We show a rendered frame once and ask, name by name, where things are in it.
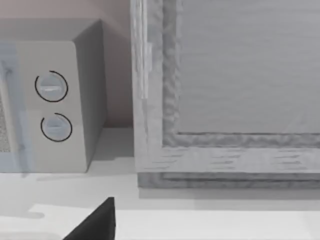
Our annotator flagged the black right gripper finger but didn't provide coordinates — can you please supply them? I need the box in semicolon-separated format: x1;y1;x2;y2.
62;196;117;240

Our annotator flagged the pale blue microwave knob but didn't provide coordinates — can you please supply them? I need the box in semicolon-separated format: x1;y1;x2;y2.
34;70;69;103
40;112;73;143

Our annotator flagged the pale microwave oven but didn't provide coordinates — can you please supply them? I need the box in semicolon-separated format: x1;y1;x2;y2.
0;18;109;174

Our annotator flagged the pale blue microwave door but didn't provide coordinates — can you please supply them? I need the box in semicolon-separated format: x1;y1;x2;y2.
0;42;35;173

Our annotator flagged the grey wooden cabinet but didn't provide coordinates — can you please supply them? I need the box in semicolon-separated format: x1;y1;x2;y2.
129;0;320;190

